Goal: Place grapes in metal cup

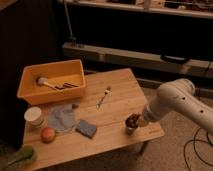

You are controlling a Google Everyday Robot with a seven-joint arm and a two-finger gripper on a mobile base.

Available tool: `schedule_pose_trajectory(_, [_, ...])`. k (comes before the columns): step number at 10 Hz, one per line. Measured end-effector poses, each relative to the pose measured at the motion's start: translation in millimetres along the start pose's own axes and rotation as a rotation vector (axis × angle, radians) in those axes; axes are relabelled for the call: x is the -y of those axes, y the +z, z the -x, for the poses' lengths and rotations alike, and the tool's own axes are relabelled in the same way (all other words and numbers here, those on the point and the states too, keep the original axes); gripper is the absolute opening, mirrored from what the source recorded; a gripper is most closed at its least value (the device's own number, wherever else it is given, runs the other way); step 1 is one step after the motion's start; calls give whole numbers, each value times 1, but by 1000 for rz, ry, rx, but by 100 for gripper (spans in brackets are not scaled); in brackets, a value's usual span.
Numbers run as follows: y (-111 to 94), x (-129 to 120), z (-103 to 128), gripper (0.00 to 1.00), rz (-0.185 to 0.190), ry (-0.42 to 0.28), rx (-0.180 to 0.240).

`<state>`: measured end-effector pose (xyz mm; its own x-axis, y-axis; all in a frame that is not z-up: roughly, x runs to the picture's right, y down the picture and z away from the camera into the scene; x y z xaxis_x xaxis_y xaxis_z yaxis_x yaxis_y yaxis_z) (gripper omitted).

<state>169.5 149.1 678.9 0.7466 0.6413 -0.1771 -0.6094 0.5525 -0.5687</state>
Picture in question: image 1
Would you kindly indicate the grey cloth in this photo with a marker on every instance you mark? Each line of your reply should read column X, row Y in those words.
column 61, row 118

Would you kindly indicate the white cylindrical container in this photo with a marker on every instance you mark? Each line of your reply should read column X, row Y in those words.
column 34, row 116

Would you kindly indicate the yellow plastic bin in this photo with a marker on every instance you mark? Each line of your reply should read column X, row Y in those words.
column 67, row 76

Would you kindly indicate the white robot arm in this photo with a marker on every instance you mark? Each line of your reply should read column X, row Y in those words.
column 178, row 95

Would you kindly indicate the white brush in bin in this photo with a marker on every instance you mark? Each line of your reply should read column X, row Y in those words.
column 42, row 81

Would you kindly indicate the dark grapes bunch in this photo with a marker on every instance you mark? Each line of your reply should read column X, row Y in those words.
column 135, row 117

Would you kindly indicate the red apple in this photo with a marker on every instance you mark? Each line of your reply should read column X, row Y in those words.
column 48, row 134

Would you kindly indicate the green plush toy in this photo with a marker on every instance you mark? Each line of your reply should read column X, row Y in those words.
column 26, row 154

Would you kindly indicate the wooden table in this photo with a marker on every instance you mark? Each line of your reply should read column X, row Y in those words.
column 125, row 98

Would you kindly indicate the long metal shelf rail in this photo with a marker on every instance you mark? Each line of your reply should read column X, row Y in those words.
column 137, row 59

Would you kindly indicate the metal cup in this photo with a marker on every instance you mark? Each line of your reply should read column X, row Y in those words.
column 130, row 128

